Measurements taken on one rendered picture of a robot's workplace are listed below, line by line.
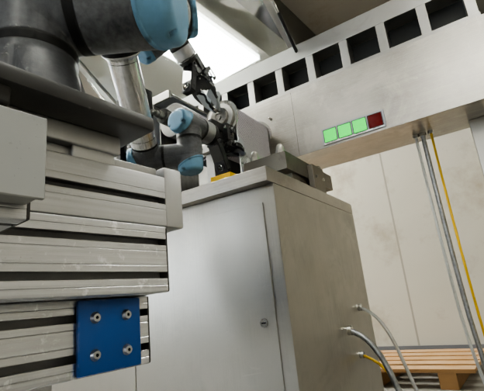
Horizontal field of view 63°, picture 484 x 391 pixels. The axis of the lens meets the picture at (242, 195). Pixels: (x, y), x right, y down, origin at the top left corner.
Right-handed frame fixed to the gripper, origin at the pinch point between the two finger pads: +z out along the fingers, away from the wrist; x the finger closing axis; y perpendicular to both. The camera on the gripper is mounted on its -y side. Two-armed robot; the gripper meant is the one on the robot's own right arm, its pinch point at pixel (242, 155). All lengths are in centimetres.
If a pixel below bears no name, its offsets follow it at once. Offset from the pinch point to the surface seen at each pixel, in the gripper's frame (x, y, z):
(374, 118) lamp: -42, 10, 29
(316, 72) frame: -22, 40, 32
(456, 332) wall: -27, -88, 236
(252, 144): -0.2, 6.4, 7.6
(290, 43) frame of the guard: -13, 58, 30
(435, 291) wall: -19, -57, 237
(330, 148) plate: -22.0, 5.0, 32.1
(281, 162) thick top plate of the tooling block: -18.4, -9.7, -6.5
